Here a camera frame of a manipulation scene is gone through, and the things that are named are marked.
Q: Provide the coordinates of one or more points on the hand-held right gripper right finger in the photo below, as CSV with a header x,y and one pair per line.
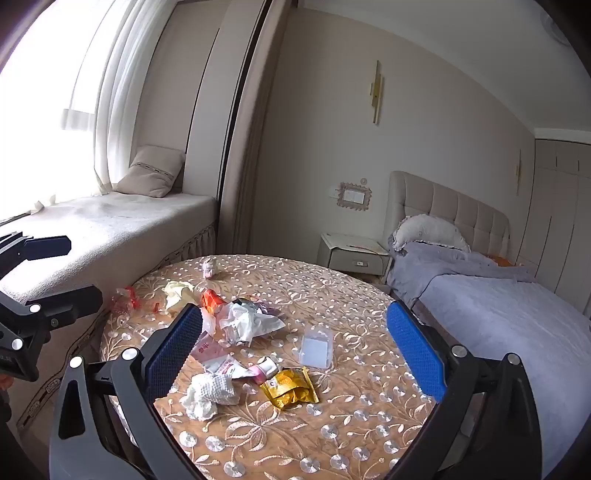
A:
x,y
415,350

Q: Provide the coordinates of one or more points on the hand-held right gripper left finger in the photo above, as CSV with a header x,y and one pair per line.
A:
x,y
178,346

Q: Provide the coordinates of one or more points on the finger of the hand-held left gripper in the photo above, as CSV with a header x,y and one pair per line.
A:
x,y
46,245
69,302

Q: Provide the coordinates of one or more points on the pink white toothpaste tube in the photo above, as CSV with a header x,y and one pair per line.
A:
x,y
217,359

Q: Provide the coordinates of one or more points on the pale yellow crumpled tissue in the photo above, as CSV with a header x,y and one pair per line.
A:
x,y
178,293

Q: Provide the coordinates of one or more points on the white crumpled tissue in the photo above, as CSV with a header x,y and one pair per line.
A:
x,y
207,392

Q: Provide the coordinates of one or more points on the red and clear wrapper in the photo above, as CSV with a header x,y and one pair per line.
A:
x,y
124,299

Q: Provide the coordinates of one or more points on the orange snack packet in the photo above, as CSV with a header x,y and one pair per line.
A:
x,y
213,300

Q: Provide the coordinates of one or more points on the white crumpled plastic bag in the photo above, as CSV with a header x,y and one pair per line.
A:
x,y
244,325

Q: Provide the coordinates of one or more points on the grey window seat pad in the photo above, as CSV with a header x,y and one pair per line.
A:
x,y
115,230

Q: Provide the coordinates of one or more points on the small crumpled pink wrapper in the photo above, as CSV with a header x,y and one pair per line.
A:
x,y
210,267

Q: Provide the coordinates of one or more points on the bed with grey blanket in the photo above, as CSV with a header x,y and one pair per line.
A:
x,y
498,314

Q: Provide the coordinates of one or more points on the small pink white bottle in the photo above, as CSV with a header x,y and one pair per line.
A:
x,y
268,369

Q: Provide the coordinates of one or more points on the dark purple wrapper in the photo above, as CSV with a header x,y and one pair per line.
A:
x,y
265,308

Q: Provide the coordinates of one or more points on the beige nightstand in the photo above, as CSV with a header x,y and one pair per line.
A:
x,y
353,258

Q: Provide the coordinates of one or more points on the round table floral cloth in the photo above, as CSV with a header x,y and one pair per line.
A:
x,y
323,415

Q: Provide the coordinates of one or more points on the yellow foil packet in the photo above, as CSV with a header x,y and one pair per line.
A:
x,y
288,387

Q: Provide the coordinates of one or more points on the white frilled pillow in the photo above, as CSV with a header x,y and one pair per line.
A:
x,y
429,233

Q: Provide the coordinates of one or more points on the orange cloth item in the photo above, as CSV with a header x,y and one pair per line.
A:
x,y
503,261

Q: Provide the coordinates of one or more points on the beige square cushion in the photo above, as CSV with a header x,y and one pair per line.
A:
x,y
150,173

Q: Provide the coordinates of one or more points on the beige tufted bed headboard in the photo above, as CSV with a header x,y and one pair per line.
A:
x,y
461,212

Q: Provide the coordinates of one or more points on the sheer white curtain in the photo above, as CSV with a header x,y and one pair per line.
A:
x,y
115,92

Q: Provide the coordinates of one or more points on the beige wardrobe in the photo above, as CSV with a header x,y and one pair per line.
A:
x,y
558,221

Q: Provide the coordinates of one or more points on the round ceiling light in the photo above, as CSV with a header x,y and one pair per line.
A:
x,y
554,28

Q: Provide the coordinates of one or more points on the framed wall switch panel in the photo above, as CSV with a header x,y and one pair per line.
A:
x,y
354,196

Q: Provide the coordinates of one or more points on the white wall outlet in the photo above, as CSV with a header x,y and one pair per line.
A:
x,y
331,189

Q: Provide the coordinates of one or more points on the short gold wall lamp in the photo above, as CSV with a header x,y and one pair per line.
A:
x,y
518,170

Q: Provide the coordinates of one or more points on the long gold wall lamp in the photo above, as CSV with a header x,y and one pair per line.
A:
x,y
377,92

